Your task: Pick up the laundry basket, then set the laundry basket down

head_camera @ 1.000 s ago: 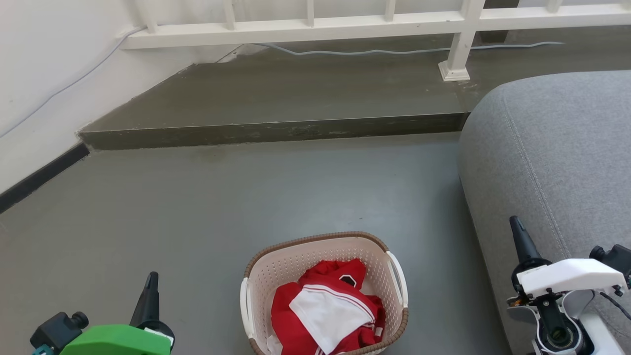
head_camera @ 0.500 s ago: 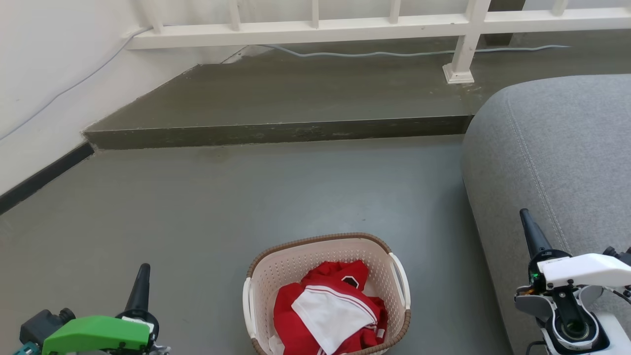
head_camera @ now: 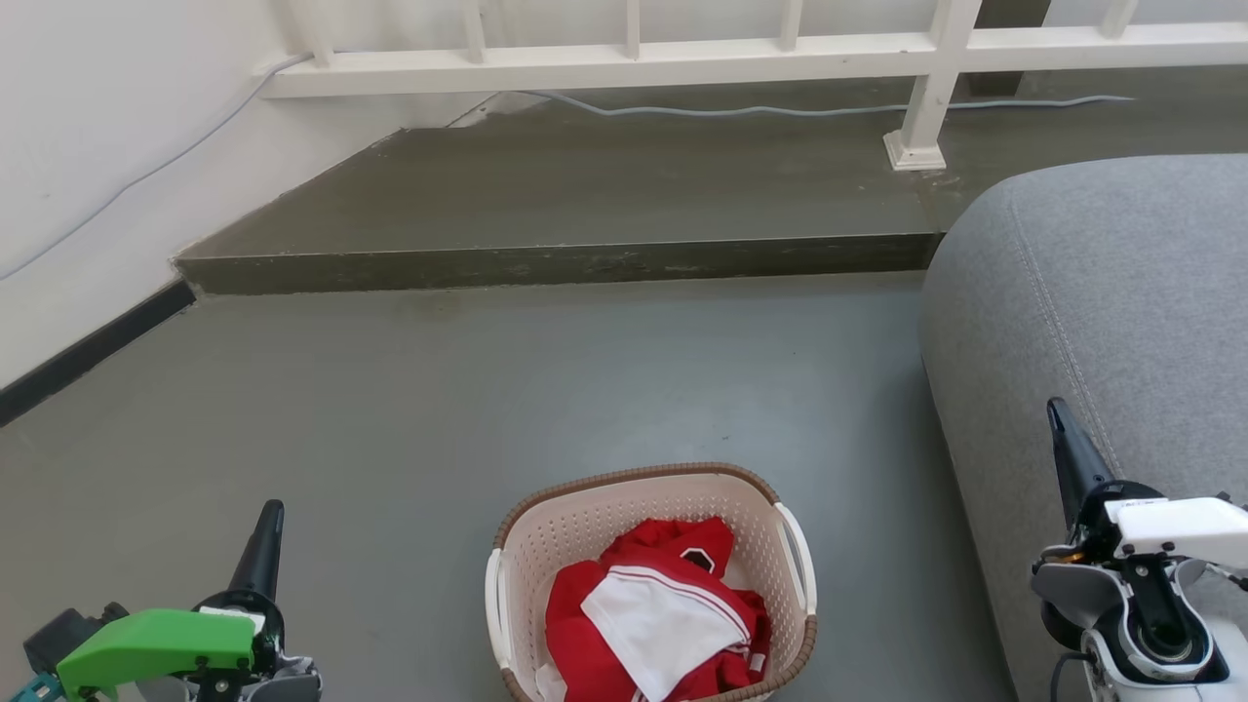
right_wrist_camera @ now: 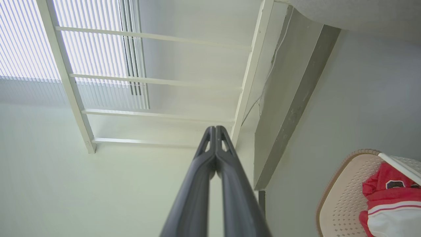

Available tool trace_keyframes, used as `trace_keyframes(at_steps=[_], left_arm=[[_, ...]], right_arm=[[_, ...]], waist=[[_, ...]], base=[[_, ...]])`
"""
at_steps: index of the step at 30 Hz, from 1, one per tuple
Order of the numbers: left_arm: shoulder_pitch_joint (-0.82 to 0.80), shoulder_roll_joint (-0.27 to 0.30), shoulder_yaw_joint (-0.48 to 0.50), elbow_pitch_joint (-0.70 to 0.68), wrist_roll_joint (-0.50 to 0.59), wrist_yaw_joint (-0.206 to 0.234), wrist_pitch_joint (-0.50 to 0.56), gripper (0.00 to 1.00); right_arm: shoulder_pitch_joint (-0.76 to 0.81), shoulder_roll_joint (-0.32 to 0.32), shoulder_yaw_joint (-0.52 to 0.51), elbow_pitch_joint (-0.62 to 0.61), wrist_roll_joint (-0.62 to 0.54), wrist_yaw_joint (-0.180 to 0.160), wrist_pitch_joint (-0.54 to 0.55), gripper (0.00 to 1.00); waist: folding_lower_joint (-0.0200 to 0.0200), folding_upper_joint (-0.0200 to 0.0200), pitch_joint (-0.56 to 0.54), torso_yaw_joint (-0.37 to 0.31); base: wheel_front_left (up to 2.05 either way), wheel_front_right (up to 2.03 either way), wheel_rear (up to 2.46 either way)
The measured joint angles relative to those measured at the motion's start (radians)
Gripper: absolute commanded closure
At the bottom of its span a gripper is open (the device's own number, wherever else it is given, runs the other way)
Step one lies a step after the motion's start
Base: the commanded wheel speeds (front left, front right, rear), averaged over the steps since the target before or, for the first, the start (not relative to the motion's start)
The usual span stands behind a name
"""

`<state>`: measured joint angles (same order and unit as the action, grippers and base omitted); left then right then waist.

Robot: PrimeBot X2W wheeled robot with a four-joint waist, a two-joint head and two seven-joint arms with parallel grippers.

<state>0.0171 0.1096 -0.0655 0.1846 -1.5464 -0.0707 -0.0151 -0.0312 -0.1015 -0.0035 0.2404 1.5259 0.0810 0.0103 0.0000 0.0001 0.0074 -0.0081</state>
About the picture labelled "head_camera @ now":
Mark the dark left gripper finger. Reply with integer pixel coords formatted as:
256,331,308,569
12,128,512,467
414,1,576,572
228,499,287,602

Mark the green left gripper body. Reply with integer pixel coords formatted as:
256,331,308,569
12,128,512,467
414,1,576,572
56,589,287,700

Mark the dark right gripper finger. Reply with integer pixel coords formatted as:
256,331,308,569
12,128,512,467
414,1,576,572
1046,397,1114,532

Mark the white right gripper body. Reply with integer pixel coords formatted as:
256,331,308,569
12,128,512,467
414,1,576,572
1067,480,1248,573

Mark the beige plastic laundry basket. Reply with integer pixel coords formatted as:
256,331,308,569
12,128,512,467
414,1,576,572
484,461,819,702

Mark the grey fabric sofa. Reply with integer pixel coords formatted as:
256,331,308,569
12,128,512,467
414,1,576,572
918,153,1248,702

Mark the black baseboard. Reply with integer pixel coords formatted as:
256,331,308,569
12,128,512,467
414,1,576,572
0,279,197,429

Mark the white garment with red stripes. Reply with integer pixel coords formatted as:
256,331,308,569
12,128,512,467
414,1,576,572
580,565,753,702

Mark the grey concrete step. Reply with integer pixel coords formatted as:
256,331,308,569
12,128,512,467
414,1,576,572
172,70,1248,296

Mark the white railing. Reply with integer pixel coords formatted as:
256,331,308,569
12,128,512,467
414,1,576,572
257,0,1248,174

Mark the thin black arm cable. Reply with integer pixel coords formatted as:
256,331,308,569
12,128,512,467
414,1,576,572
1049,650,1095,702

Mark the light grey cable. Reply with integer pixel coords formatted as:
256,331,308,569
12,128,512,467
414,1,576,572
0,51,1138,284

